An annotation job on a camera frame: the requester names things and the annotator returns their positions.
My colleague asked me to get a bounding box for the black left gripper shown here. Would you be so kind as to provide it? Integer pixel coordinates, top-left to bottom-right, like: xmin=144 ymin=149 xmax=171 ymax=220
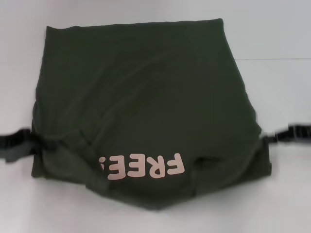
xmin=0 ymin=129 xmax=40 ymax=164

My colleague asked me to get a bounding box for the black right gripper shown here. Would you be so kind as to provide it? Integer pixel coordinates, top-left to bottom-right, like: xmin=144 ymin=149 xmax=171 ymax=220
xmin=263 ymin=125 xmax=311 ymax=145

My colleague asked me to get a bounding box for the dark green FREE! t-shirt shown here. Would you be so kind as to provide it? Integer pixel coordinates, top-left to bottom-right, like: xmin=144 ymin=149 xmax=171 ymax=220
xmin=30 ymin=18 xmax=273 ymax=209

